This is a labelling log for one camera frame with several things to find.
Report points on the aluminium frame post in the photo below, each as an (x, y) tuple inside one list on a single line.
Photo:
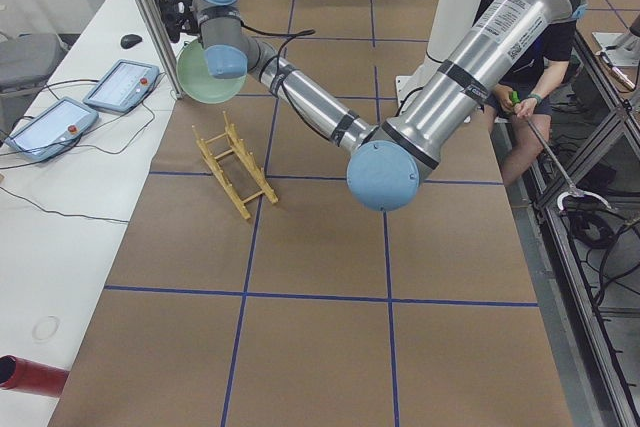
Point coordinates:
[(161, 42)]

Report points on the black computer mouse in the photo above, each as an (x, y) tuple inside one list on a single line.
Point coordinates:
[(130, 40)]

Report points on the wooden dish rack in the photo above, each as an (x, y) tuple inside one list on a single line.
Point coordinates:
[(233, 164)]

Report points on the black aluminium frame rail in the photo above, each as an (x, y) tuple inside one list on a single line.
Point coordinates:
[(596, 139)]

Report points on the teach pendant tablet near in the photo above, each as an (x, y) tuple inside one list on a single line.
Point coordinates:
[(55, 129)]

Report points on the teach pendant tablet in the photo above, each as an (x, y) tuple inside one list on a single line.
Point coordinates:
[(55, 129), (123, 87)]

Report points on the white side desk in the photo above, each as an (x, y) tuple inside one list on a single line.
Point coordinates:
[(62, 222)]

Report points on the light green plate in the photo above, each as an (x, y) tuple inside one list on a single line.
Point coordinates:
[(198, 83)]

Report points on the red cylinder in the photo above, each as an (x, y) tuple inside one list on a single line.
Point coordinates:
[(26, 376)]

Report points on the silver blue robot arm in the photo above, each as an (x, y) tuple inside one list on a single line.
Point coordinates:
[(512, 56)]

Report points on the teach pendant tablet far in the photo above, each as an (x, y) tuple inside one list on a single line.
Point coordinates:
[(123, 87)]

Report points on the grey office chair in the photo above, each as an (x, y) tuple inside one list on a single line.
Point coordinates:
[(27, 63)]

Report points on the metal reacher grabber stick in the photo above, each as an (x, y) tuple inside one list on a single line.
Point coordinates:
[(572, 189)]

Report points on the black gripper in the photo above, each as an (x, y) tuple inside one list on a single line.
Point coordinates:
[(185, 22)]

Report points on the seated person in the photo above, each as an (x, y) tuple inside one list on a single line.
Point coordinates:
[(522, 96)]

